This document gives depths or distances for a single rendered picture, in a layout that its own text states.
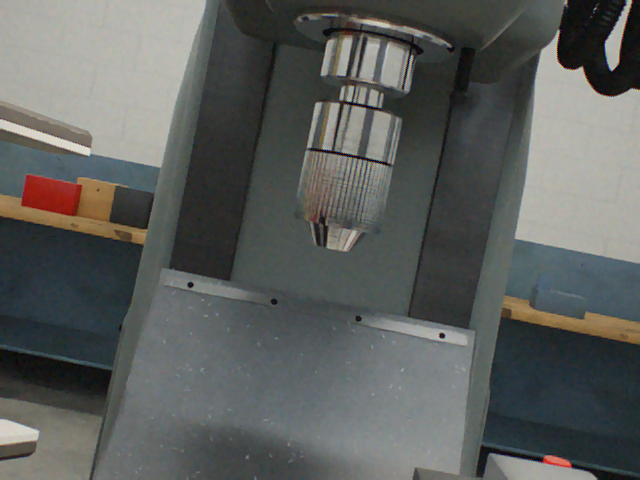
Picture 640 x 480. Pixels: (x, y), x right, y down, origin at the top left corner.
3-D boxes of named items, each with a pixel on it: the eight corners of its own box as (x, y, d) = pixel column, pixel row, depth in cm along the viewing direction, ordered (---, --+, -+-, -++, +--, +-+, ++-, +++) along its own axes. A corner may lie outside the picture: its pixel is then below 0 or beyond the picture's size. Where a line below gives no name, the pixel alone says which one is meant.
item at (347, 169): (320, 224, 47) (339, 129, 47) (393, 240, 44) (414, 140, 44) (274, 217, 43) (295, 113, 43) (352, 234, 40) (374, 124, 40)
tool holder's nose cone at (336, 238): (321, 243, 46) (325, 222, 46) (373, 255, 44) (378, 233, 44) (288, 240, 43) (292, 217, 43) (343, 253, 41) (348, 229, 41)
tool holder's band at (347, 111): (339, 129, 47) (343, 111, 47) (414, 140, 44) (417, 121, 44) (295, 113, 43) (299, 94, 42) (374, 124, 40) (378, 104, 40)
